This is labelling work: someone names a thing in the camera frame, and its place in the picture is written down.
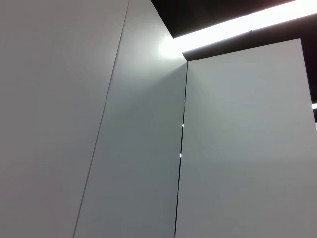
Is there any long bright ceiling light strip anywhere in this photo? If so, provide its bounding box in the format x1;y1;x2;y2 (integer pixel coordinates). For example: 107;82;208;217
172;0;317;54

